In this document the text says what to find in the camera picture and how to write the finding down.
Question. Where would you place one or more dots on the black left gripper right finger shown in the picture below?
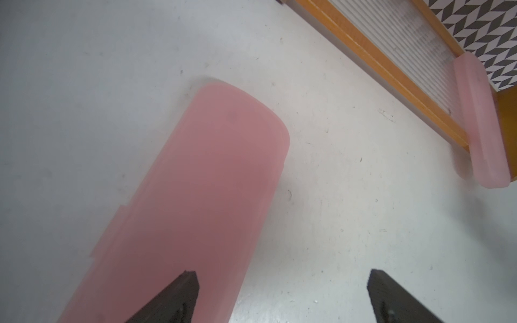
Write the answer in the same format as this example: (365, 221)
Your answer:
(392, 303)

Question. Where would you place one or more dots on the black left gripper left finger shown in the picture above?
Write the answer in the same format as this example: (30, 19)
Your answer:
(175, 303)

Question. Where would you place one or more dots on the pink pencil case labelled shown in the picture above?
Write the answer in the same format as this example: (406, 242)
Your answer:
(486, 145)

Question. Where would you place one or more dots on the orange three-tier wire shelf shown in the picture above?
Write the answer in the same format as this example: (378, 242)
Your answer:
(410, 47)

